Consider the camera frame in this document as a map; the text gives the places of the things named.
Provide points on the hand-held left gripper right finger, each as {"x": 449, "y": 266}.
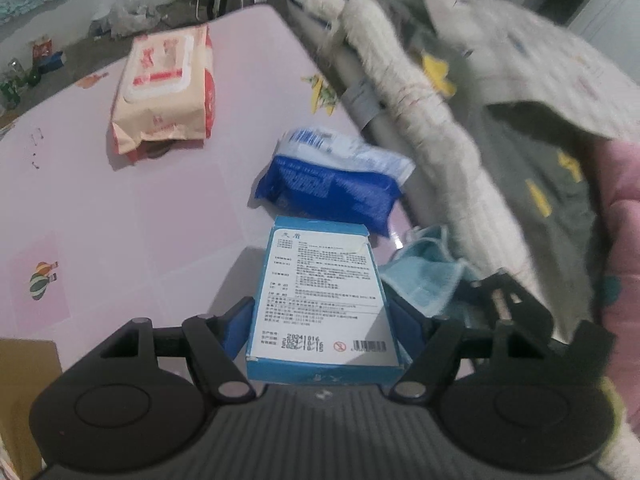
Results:
{"x": 406, "y": 327}

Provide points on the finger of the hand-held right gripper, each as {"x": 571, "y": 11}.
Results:
{"x": 520, "y": 305}

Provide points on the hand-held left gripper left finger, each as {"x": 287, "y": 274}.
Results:
{"x": 239, "y": 326}

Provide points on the blue and white carton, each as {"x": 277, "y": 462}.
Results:
{"x": 320, "y": 300}

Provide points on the brown cardboard box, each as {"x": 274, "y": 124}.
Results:
{"x": 25, "y": 400}

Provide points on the light blue face mask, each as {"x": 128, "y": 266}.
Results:
{"x": 425, "y": 275}

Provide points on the pink fleece cloth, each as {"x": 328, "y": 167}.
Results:
{"x": 625, "y": 260}

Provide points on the blue tissue packet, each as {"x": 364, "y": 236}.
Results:
{"x": 325, "y": 190}

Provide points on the grey patterned blanket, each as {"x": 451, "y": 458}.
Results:
{"x": 525, "y": 110}

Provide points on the white fuzzy blanket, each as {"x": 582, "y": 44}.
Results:
{"x": 400, "y": 85}

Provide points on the pink wet wipes pack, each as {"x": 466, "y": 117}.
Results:
{"x": 160, "y": 85}

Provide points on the small blue box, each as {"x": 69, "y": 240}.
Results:
{"x": 52, "y": 61}

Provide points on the green glass bottles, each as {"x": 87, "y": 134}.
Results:
{"x": 12, "y": 85}

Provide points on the clear plastic bag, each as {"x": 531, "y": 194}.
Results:
{"x": 125, "y": 15}

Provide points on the small red carton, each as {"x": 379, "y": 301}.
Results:
{"x": 42, "y": 49}

